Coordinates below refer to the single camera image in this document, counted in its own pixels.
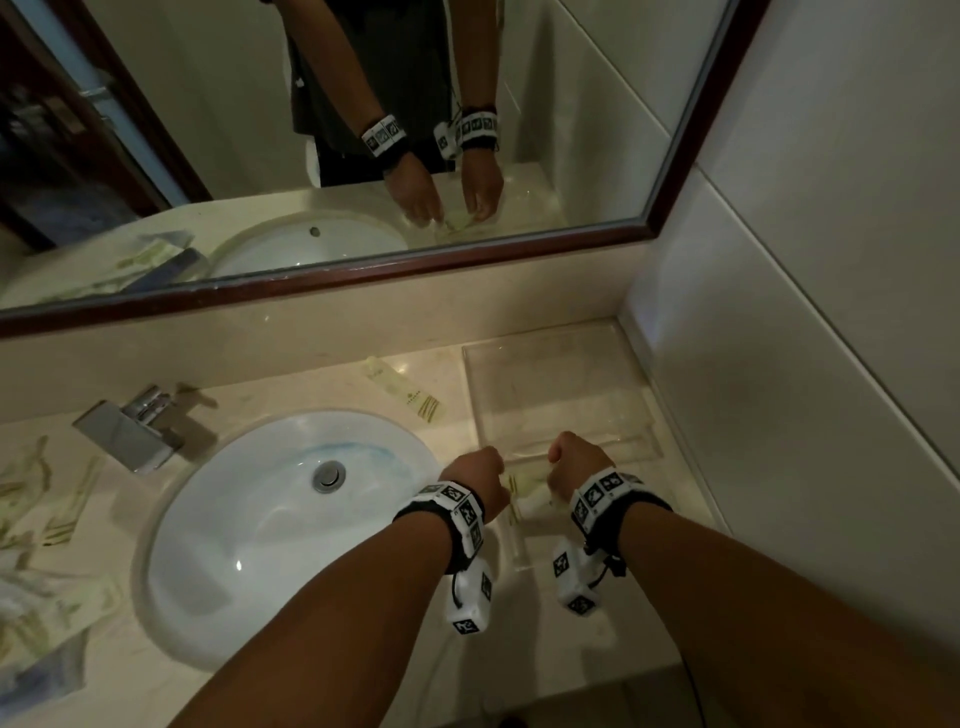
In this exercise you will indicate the person's right hand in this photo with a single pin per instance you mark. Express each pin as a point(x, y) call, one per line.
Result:
point(585, 457)

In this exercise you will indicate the clear plastic tray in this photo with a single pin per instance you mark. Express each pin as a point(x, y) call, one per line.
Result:
point(555, 390)

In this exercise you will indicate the person's left forearm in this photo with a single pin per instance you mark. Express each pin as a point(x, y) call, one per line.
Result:
point(337, 637)

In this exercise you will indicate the black wristband with marker tags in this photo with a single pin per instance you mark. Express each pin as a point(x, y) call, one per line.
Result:
point(454, 514)
point(607, 495)

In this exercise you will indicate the person's right forearm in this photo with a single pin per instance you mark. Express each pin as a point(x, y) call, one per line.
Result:
point(750, 615)

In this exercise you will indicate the long cream striped toiletry packet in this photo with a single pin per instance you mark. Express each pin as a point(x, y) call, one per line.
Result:
point(405, 394)

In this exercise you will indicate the person's left hand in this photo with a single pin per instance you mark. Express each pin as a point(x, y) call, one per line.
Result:
point(476, 472)

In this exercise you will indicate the metal sink drain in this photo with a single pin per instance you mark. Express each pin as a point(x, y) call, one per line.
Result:
point(329, 477)

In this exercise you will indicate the dark wood framed mirror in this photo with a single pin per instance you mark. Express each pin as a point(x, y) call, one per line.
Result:
point(600, 75)

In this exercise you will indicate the chrome square faucet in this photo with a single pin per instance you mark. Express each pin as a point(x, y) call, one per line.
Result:
point(124, 435)

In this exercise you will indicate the pile of cream toiletry packets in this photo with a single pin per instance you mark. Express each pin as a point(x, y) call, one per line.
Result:
point(45, 600)

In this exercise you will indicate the white oval sink basin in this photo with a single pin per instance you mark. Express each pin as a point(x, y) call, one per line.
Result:
point(247, 540)

